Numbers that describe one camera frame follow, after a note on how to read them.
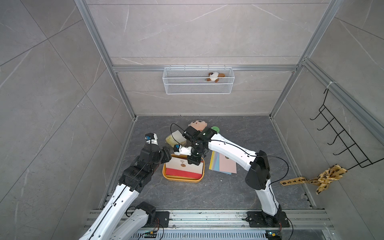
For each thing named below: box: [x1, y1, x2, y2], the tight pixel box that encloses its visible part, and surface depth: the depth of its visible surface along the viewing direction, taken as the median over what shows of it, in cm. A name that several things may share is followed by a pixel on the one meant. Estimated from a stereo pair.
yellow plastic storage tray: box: [162, 153, 205, 183], surface depth 85 cm
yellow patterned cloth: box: [279, 164, 348, 195], surface depth 70 cm
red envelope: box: [166, 168, 203, 180], surface depth 88 cm
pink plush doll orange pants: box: [188, 119, 208, 132], surface depth 108 cm
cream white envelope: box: [165, 157, 203, 174], surface depth 83 cm
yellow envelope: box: [208, 150, 215, 171], surface depth 95 cm
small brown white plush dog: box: [205, 72, 226, 83], surface depth 90 cm
